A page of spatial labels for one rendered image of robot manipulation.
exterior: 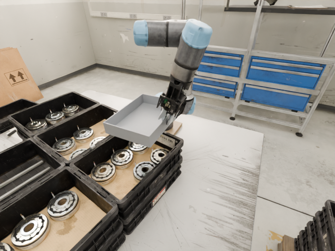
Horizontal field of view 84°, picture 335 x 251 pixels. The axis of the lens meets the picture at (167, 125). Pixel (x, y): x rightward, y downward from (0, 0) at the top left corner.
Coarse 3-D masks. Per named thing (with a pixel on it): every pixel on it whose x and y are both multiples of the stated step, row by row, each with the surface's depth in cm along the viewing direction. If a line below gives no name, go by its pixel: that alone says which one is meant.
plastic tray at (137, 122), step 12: (144, 96) 89; (156, 96) 86; (132, 108) 84; (144, 108) 86; (156, 108) 86; (108, 120) 71; (120, 120) 78; (132, 120) 78; (144, 120) 78; (156, 120) 78; (108, 132) 71; (120, 132) 68; (132, 132) 64; (144, 132) 71; (156, 132) 66; (144, 144) 65
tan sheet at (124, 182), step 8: (136, 160) 89; (144, 160) 89; (128, 168) 85; (120, 176) 81; (128, 176) 81; (112, 184) 78; (120, 184) 78; (128, 184) 78; (136, 184) 78; (112, 192) 75; (120, 192) 75; (128, 192) 75
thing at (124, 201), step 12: (168, 132) 90; (180, 144) 83; (84, 156) 77; (168, 156) 77; (72, 168) 72; (156, 168) 72; (144, 180) 67; (108, 192) 63; (132, 192) 63; (120, 204) 60
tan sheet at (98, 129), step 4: (104, 120) 116; (96, 124) 113; (100, 124) 113; (92, 128) 109; (96, 128) 109; (100, 128) 109; (104, 128) 109; (96, 132) 106; (100, 132) 106; (104, 132) 106; (96, 136) 103; (100, 136) 103; (104, 136) 103; (76, 144) 98; (80, 144) 98; (84, 144) 98; (88, 144) 98; (76, 148) 95; (80, 148) 95; (72, 152) 93; (64, 156) 91; (68, 156) 91
